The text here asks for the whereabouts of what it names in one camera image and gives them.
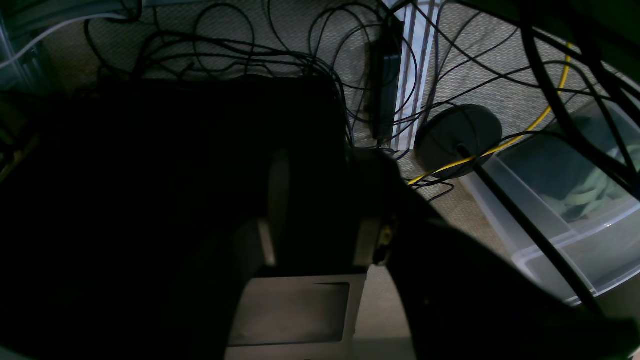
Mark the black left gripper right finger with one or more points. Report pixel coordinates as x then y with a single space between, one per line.
461 300

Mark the aluminium frame rail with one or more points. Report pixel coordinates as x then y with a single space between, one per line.
417 19

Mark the clear plastic storage bin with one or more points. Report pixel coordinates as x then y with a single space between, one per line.
604 247

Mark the black power strip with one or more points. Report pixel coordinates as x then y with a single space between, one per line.
384 70

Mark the grey metal plate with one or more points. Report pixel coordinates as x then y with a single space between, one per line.
296 318

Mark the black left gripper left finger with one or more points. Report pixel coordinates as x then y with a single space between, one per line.
203 299

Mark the green cloth in bin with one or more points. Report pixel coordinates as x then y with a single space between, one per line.
573 187

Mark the round black stand base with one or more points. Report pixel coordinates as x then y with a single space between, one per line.
448 145

